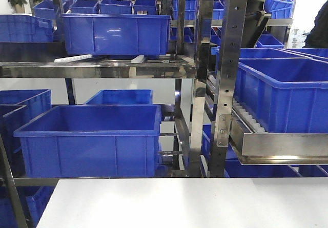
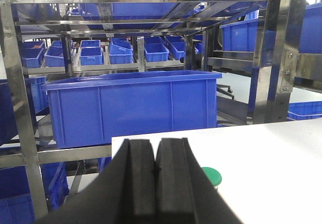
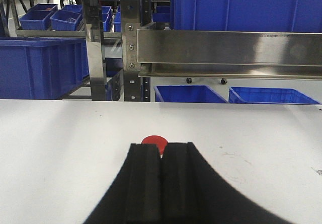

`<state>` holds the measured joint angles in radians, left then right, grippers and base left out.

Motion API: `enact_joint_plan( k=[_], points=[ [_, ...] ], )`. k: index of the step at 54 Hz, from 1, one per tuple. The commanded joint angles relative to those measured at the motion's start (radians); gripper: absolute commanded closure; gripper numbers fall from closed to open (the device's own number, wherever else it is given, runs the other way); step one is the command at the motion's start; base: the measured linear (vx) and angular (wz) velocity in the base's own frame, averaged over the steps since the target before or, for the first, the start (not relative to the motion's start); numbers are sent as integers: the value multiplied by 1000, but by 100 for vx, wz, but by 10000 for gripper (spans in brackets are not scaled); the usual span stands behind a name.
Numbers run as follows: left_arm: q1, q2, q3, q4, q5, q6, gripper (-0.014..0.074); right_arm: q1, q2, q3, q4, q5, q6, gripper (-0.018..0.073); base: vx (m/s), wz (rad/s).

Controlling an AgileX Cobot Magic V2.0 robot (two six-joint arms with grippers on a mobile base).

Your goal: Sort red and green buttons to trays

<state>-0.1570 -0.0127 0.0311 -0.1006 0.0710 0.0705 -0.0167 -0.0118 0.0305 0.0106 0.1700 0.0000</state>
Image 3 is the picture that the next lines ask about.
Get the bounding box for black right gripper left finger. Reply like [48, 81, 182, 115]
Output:
[85, 144, 161, 223]

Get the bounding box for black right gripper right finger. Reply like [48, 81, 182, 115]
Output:
[162, 142, 287, 223]

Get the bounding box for red push button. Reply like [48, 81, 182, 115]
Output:
[141, 135, 168, 156]

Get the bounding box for blue bin floor left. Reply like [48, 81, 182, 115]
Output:
[154, 85, 227, 104]

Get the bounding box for blue bin floor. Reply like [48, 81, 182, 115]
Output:
[154, 85, 227, 104]
[228, 87, 320, 105]

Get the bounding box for blue bin floor right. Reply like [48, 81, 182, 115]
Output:
[228, 87, 320, 105]

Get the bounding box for stainless steel shelf rack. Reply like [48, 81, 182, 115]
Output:
[0, 0, 322, 102]

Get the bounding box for large blue crate left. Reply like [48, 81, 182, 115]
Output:
[1, 38, 87, 100]

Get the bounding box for large blue crate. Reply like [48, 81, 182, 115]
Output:
[171, 0, 321, 33]
[1, 38, 87, 100]

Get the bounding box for small blue bin front right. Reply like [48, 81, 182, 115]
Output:
[50, 10, 83, 31]

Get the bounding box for small blue bin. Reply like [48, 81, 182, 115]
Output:
[50, 10, 83, 31]
[19, 10, 54, 30]

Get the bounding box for small blue bin front left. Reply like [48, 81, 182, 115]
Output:
[19, 10, 54, 30]

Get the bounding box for large blue crate upper right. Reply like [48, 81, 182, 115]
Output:
[171, 0, 321, 33]

